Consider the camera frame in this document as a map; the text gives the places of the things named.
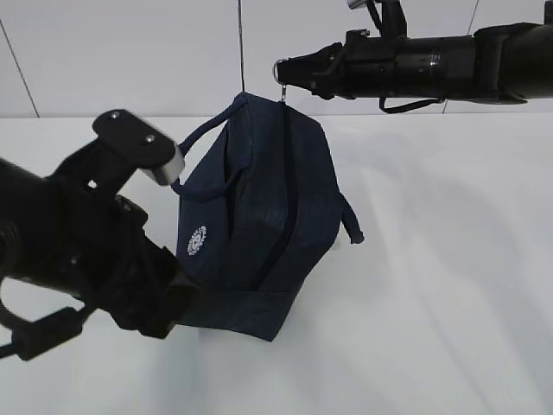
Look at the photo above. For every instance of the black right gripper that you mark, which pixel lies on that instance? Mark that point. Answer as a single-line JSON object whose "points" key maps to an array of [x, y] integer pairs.
{"points": [[352, 69]]}

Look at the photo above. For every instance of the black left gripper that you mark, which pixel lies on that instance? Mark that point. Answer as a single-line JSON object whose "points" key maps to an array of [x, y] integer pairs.
{"points": [[105, 258]]}

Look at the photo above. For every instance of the navy blue fabric lunch bag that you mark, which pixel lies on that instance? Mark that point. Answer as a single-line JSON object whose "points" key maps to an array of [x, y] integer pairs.
{"points": [[256, 215]]}

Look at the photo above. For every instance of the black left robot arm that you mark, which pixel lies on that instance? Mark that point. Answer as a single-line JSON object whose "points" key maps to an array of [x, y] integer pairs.
{"points": [[30, 234]]}

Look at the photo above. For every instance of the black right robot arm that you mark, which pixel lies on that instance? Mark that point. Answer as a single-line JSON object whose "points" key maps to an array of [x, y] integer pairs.
{"points": [[501, 65]]}

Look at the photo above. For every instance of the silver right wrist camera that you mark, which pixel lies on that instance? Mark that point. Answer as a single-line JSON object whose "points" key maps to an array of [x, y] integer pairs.
{"points": [[355, 4]]}

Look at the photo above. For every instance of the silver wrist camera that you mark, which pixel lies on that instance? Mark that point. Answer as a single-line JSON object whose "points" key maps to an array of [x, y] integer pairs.
{"points": [[141, 145], [355, 4]]}

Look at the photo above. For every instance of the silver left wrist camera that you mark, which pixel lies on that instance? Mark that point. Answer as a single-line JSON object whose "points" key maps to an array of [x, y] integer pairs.
{"points": [[141, 145]]}

